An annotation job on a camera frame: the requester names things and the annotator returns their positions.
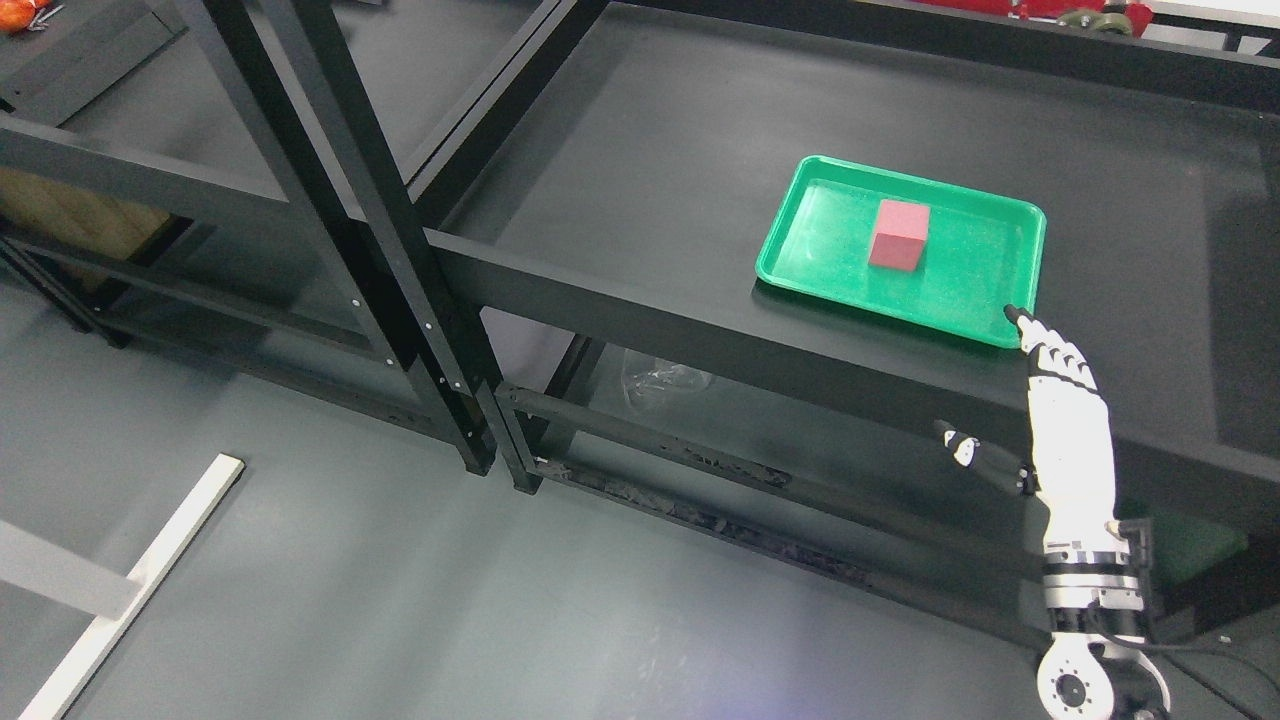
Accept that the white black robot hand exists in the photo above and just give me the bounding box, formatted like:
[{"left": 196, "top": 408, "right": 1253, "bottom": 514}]
[{"left": 933, "top": 305, "right": 1132, "bottom": 575}]

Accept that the pink foam block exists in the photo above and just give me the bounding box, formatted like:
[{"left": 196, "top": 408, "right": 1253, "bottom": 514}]
[{"left": 868, "top": 199, "right": 931, "bottom": 273}]

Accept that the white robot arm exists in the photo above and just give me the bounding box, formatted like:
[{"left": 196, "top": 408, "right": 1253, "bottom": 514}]
[{"left": 1036, "top": 550, "right": 1172, "bottom": 719}]

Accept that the green plastic tray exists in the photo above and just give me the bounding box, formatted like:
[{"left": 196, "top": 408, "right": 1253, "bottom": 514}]
[{"left": 755, "top": 155, "right": 1047, "bottom": 348}]

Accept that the black metal shelf right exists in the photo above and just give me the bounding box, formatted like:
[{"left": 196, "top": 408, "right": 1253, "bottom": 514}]
[{"left": 408, "top": 1, "right": 1277, "bottom": 635}]

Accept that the black metal shelf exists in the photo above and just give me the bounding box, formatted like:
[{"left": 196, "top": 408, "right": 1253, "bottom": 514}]
[
  {"left": 408, "top": 1, "right": 1277, "bottom": 635},
  {"left": 3, "top": 1, "right": 552, "bottom": 474}
]

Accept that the black metal shelf left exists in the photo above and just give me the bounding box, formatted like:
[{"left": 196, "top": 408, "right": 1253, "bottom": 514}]
[{"left": 3, "top": 1, "right": 552, "bottom": 474}]

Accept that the clear plastic bag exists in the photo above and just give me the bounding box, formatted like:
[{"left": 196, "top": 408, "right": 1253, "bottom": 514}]
[{"left": 620, "top": 348, "right": 716, "bottom": 413}]

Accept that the white table leg base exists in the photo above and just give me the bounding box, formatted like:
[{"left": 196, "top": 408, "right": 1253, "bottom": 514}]
[{"left": 1, "top": 454, "right": 246, "bottom": 719}]

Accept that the red metal conveyor frame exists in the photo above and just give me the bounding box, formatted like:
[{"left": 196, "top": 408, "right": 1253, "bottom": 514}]
[{"left": 919, "top": 1, "right": 1155, "bottom": 37}]

